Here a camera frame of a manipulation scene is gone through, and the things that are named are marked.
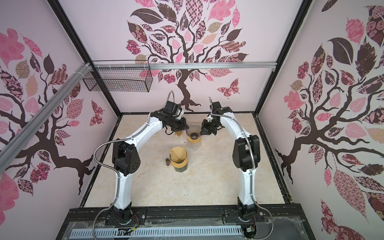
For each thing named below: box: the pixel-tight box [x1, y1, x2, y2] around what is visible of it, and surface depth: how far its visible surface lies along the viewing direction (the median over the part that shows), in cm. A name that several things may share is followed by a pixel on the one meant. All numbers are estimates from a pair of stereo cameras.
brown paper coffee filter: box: [170, 146, 187, 161], surface depth 83 cm
